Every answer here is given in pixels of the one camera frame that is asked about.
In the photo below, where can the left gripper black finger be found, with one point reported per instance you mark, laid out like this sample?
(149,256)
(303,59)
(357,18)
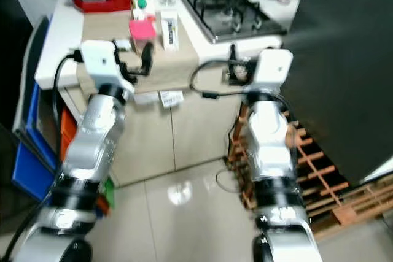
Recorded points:
(147,56)

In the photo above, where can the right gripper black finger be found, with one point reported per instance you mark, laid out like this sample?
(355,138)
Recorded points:
(233,55)

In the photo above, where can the small white printed carton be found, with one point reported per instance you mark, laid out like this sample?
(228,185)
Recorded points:
(169,32)

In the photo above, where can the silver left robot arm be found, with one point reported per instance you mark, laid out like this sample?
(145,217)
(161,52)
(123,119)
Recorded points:
(92,145)

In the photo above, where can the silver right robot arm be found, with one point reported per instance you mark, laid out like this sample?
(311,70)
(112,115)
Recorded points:
(273,151)

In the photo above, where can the beige counter cloth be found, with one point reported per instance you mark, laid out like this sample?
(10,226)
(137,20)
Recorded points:
(175,69)

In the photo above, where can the white paper label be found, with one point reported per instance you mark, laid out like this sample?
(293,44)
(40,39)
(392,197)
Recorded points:
(172,99)
(147,97)

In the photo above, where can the steel gas hob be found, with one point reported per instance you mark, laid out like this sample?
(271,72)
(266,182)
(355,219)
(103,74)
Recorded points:
(233,16)

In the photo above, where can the cream kitchen cabinet run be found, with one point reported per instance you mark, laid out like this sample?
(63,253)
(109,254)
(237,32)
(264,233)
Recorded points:
(196,139)

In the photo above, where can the orange plastic crate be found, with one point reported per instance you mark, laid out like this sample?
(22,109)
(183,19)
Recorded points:
(67,136)

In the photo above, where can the wooden wine rack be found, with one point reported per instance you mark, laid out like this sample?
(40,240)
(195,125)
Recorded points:
(313,170)

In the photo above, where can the green plastic crate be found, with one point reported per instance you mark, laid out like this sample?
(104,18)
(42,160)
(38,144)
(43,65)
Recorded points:
(105,191)

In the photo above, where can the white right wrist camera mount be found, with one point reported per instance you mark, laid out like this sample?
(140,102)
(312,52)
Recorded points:
(273,65)

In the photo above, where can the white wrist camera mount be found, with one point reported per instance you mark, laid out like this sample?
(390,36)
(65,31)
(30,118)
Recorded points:
(273,65)
(101,62)

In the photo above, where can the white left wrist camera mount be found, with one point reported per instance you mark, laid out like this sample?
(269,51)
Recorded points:
(101,62)

